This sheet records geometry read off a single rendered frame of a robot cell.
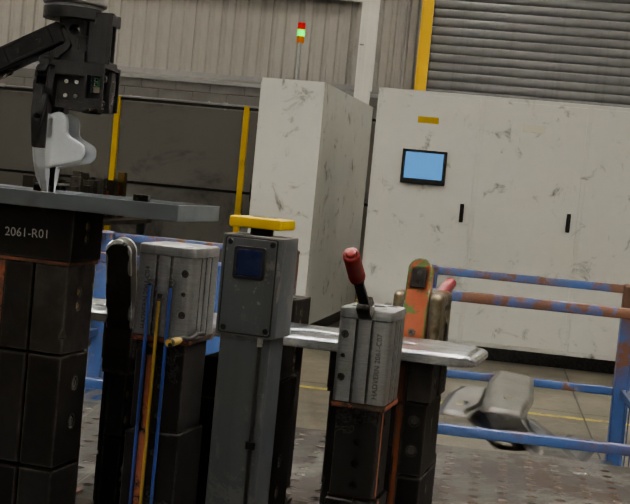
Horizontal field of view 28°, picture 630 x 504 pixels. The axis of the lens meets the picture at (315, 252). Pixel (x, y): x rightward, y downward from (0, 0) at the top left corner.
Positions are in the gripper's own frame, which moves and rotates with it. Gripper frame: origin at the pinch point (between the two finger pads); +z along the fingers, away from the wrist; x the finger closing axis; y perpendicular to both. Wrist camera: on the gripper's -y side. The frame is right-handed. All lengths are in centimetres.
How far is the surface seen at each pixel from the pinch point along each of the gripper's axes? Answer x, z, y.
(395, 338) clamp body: 10.0, 15.2, 42.3
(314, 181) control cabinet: 819, -6, -53
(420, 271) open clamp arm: 41, 9, 44
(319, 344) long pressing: 20.2, 18.2, 32.2
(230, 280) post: -6.3, 8.9, 24.1
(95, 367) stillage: 337, 77, -82
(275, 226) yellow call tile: -6.7, 2.5, 28.6
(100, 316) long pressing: 25.2, 18.2, 1.4
